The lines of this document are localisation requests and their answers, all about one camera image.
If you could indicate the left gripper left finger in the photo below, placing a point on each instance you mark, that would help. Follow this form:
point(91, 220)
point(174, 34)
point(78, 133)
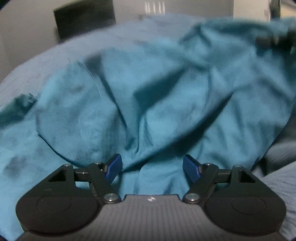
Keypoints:
point(69, 198)

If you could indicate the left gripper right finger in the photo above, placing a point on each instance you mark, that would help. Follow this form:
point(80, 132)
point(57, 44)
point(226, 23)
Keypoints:
point(234, 199)

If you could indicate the teal zip jacket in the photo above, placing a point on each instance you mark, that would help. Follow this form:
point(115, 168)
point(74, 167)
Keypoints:
point(150, 104)

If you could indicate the black monitor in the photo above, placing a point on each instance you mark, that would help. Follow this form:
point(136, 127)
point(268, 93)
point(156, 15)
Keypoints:
point(81, 17)

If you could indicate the white wifi router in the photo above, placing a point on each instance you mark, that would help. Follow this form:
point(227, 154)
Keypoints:
point(154, 8)

